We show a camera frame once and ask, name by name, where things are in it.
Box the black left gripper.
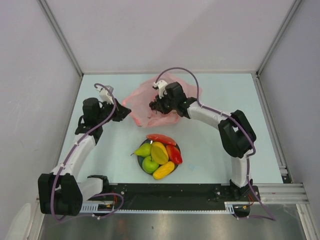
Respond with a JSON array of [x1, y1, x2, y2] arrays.
[[96, 98, 131, 125]]

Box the pink plastic bag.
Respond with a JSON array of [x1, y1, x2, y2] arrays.
[[122, 72, 197, 128]]

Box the black fake grapes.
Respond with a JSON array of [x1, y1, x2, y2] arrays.
[[149, 100, 163, 114]]

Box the fake watermelon slice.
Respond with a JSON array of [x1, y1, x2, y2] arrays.
[[145, 133, 177, 146]]

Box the green fake pear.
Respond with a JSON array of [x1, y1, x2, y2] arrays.
[[131, 143, 152, 158]]

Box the dark teal ceramic plate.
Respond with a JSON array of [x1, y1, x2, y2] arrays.
[[137, 139, 181, 176]]

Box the red fake fruit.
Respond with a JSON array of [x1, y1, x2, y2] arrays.
[[166, 145, 183, 165]]

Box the orange fake fruit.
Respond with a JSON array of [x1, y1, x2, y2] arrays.
[[150, 146, 169, 165]]

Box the green fake apple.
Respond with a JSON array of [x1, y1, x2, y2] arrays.
[[142, 156, 159, 174]]

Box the yellow fake mango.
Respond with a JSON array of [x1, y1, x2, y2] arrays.
[[152, 161, 175, 180]]

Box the yellow fake lemon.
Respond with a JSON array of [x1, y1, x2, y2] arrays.
[[151, 141, 166, 149]]

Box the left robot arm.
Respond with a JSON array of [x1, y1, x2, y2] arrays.
[[37, 97, 131, 216]]

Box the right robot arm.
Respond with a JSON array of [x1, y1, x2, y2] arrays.
[[149, 80, 257, 201]]

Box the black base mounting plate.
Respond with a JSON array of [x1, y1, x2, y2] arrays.
[[82, 182, 261, 211]]

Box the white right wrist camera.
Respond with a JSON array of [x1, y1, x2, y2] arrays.
[[152, 80, 168, 99]]

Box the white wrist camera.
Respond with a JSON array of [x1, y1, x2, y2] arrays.
[[152, 80, 168, 99], [95, 85, 114, 105]]

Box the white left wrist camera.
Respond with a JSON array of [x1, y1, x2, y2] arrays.
[[95, 85, 114, 105]]

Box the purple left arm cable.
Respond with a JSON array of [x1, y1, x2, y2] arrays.
[[52, 82, 125, 222]]

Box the white slotted cable duct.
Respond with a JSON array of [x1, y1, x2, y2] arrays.
[[80, 202, 99, 213]]

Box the aluminium frame rail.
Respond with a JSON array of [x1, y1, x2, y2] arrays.
[[255, 183, 309, 204]]

